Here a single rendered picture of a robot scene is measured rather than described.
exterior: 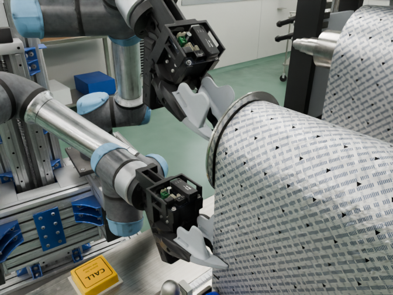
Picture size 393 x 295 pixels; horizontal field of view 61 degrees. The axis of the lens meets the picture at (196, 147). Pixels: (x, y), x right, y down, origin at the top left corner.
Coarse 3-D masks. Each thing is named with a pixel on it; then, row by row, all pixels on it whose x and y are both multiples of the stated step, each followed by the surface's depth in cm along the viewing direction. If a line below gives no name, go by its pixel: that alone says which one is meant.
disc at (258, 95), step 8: (248, 96) 41; (256, 96) 42; (264, 96) 43; (272, 96) 44; (232, 104) 40; (240, 104) 41; (224, 112) 40; (232, 112) 40; (224, 120) 40; (216, 128) 40; (224, 128) 40; (216, 136) 40; (208, 144) 40; (216, 144) 40; (208, 152) 40; (208, 160) 41; (208, 168) 41; (208, 176) 42
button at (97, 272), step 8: (88, 264) 69; (96, 264) 69; (104, 264) 69; (72, 272) 67; (80, 272) 67; (88, 272) 67; (96, 272) 67; (104, 272) 67; (112, 272) 67; (80, 280) 65; (88, 280) 65; (96, 280) 65; (104, 280) 65; (112, 280) 66; (80, 288) 64; (88, 288) 64; (96, 288) 64; (104, 288) 66
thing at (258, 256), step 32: (224, 224) 44; (256, 224) 39; (224, 256) 46; (256, 256) 41; (288, 256) 36; (224, 288) 49; (256, 288) 43; (288, 288) 38; (320, 288) 34; (352, 288) 31
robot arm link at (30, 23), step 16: (16, 0) 54; (32, 0) 54; (48, 0) 55; (64, 0) 55; (16, 16) 54; (32, 16) 54; (48, 16) 55; (64, 16) 55; (80, 16) 56; (32, 32) 56; (48, 32) 57; (64, 32) 57; (80, 32) 58
